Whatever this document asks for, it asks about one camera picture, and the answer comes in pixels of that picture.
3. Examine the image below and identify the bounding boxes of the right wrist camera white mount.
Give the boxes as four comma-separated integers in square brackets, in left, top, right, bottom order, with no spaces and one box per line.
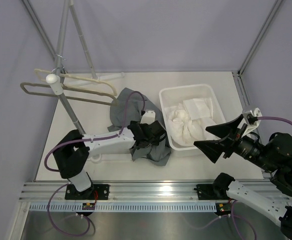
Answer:
[242,105,262,136]

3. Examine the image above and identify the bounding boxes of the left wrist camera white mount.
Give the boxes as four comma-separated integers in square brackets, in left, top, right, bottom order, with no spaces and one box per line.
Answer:
[140,110,156,125]

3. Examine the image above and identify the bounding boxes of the white slotted cable duct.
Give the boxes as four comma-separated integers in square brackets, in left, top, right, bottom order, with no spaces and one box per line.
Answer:
[29,202,217,213]

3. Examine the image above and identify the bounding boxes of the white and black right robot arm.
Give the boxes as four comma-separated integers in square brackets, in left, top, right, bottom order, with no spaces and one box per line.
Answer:
[194,113,292,240]

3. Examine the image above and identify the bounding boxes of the aluminium frame post right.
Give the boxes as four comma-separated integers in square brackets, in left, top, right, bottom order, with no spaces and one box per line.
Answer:
[237,0,286,77]

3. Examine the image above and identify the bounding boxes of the aluminium frame post left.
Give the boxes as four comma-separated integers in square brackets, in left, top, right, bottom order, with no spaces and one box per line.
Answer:
[20,0,56,60]

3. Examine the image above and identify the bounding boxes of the white shirt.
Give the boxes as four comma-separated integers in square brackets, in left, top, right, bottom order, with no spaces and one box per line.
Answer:
[165,97,217,147]

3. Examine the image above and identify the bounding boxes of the grey clothes hanger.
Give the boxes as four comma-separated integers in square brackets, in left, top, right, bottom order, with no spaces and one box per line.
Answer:
[20,74,118,106]

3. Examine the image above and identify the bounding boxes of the grey-green shirt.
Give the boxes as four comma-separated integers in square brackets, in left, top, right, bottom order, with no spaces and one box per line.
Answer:
[107,88,171,167]

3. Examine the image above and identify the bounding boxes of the aluminium frame post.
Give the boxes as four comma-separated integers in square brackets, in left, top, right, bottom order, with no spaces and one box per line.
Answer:
[237,0,286,77]
[20,0,56,60]

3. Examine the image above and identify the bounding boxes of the beige clothes hanger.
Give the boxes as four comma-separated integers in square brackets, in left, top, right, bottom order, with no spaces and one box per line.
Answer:
[33,53,118,97]

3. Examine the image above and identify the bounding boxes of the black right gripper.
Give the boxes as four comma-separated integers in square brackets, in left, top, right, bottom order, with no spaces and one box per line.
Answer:
[193,113,277,172]

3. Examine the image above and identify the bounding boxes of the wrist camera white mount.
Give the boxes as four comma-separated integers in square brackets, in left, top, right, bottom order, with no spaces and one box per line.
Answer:
[140,110,156,125]
[242,105,262,136]

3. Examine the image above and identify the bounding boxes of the white plastic basket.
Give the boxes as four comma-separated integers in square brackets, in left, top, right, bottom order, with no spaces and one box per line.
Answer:
[159,84,226,157]

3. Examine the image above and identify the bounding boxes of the grey clothes rack stand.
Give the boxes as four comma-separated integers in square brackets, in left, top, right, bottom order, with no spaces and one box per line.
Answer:
[45,0,127,163]

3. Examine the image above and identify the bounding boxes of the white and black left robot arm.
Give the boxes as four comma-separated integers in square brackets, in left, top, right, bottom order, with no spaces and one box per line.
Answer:
[52,120,167,200]

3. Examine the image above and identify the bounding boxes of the aluminium mounting rail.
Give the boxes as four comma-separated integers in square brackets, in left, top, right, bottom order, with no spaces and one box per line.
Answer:
[18,181,291,202]

